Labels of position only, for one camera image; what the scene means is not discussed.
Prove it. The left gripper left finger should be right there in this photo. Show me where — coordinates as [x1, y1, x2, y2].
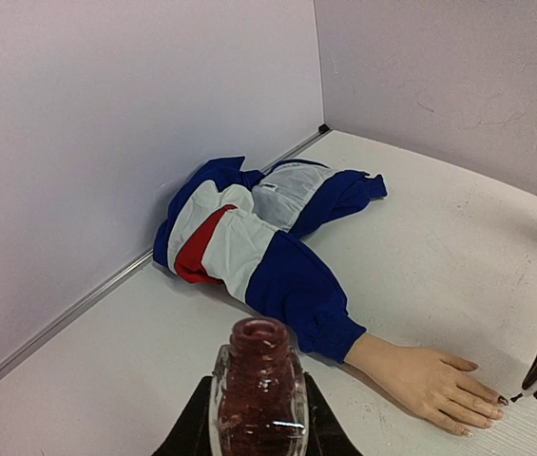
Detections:
[153, 376, 212, 456]

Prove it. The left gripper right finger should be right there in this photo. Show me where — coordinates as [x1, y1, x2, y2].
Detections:
[304, 372, 358, 456]

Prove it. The red nail polish bottle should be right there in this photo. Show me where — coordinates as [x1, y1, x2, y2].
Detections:
[208, 317, 310, 456]

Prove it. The mannequin hand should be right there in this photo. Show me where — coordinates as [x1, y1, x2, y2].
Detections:
[345, 333, 504, 436]

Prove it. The blue white red jacket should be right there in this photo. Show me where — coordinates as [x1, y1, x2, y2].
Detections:
[153, 157, 387, 363]

